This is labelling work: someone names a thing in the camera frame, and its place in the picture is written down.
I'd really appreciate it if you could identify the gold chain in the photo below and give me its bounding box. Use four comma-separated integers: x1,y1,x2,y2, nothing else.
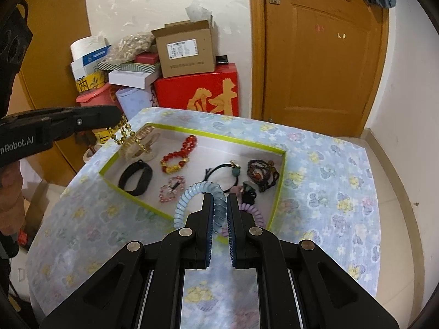
108,117,151,155

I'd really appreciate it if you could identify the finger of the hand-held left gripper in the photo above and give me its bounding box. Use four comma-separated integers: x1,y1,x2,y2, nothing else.
41,106,123,142

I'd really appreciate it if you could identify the clear bag of nuts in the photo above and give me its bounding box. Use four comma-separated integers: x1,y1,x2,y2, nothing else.
106,32,156,64

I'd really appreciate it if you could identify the large red gift box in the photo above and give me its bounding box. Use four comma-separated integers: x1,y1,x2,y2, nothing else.
153,63,240,117

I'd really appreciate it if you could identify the pink rhinestone hair clip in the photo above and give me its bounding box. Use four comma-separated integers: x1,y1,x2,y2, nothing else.
158,175,187,204

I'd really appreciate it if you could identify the small black clip pink charm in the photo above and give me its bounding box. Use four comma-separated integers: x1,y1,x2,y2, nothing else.
230,181,258,206

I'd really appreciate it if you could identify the lavender cylinder container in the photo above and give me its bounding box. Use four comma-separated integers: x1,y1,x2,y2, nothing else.
115,87,153,119

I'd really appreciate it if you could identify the white paper roll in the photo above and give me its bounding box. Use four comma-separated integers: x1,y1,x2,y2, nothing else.
83,147,103,162

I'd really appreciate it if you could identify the open cardboard box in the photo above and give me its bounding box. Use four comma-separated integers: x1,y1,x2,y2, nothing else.
151,20,216,79

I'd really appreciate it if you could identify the person's left hand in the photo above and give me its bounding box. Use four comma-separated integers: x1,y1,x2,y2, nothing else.
0,161,26,237

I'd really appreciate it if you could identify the light blue spiral hair tie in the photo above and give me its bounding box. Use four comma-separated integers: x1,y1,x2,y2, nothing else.
173,182,227,234

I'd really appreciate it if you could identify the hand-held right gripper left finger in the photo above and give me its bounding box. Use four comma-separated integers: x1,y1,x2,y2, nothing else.
39,193,214,329

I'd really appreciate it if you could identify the white box blue label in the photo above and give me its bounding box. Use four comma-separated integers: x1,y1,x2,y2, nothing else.
70,36,112,83

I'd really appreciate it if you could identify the green cardboard tray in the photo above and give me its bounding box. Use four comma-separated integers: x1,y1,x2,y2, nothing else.
99,121,289,230

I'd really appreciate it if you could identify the pink plastic tub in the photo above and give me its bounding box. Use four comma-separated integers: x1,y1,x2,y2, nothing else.
76,83,119,107

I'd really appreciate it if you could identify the flat white box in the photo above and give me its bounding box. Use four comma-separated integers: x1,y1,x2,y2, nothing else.
108,69,162,88

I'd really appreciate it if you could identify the red bead bracelet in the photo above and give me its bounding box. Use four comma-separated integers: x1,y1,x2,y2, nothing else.
160,135,199,175

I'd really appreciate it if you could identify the brown wooden door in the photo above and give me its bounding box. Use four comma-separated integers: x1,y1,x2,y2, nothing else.
249,0,390,138

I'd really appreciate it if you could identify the green striped box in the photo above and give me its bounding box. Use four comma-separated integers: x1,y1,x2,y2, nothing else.
97,61,161,74

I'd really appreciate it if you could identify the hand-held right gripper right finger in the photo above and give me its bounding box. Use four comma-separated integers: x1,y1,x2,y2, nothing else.
226,193,400,329

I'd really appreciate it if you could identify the floral tablecloth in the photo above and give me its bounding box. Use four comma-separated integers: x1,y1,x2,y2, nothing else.
26,107,382,329

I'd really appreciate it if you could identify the beige hair claw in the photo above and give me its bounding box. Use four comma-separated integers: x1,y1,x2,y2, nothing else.
122,126,162,161

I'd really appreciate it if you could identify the black hair tie with bead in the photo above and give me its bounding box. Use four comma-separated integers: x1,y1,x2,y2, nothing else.
205,160,242,192

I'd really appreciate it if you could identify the purple spiral hair tie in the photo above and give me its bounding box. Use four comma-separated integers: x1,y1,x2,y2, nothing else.
221,202,266,239

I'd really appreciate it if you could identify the small dark red box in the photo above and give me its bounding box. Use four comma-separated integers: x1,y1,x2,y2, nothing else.
134,52,160,66

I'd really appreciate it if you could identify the black wristband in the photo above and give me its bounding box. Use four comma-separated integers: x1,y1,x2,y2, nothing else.
118,159,154,197

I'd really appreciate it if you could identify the yellow patterned box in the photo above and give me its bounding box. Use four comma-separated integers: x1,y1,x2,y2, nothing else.
75,72,107,94

